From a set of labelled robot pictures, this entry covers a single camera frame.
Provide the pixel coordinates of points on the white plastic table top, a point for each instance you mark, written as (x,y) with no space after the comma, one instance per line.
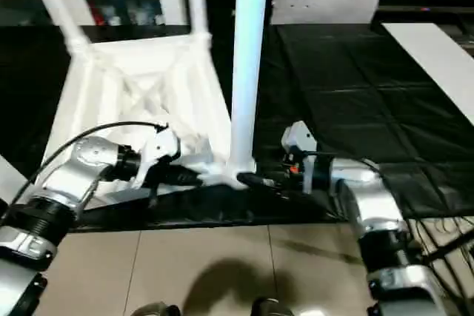
(103,90)

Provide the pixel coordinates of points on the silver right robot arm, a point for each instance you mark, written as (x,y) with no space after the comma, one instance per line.
(374,201)

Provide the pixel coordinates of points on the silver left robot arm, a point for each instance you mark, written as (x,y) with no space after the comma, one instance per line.
(74,179)

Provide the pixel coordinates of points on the black work mat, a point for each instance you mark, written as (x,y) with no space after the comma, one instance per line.
(370,90)

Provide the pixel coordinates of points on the dark right robot foot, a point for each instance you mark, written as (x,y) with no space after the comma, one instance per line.
(272,308)

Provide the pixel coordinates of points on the dark robot foot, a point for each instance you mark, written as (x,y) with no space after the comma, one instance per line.
(272,308)
(155,310)

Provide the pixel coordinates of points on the dark left robot foot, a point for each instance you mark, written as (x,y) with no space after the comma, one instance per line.
(155,310)

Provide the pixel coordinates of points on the black tripod leg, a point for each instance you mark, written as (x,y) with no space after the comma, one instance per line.
(452,247)

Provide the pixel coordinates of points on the black bar with red mark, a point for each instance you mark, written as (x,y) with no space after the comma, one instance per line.
(426,9)

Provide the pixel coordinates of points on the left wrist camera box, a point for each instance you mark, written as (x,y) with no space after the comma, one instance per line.
(163,146)

